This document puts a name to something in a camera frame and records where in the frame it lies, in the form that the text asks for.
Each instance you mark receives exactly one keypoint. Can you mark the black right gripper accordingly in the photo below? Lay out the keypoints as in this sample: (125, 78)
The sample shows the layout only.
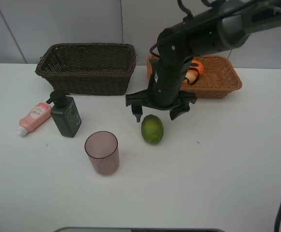
(163, 91)

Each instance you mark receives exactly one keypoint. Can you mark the green lime fruit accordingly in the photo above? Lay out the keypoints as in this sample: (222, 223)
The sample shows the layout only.
(152, 129)

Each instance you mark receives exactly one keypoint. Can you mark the red yellow peach fruit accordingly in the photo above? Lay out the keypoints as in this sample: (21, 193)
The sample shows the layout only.
(190, 77)

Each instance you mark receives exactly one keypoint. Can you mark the orange tangerine fruit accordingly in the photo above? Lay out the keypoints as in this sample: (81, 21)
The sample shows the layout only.
(196, 68)

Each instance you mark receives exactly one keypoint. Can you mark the pink translucent plastic cup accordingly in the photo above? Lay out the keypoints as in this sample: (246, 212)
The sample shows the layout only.
(102, 150)

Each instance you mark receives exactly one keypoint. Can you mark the dark green pump bottle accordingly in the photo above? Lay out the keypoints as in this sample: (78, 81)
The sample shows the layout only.
(64, 113)

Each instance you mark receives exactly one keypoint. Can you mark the pink lotion bottle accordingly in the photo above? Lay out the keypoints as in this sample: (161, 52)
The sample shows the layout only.
(36, 117)

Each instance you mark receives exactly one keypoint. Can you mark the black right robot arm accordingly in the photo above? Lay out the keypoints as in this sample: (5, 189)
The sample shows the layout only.
(226, 25)

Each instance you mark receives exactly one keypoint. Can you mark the orange wicker basket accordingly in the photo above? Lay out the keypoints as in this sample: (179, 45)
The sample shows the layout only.
(218, 80)

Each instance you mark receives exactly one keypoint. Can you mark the dark brown wicker basket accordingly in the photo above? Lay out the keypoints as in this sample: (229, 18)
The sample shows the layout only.
(99, 69)

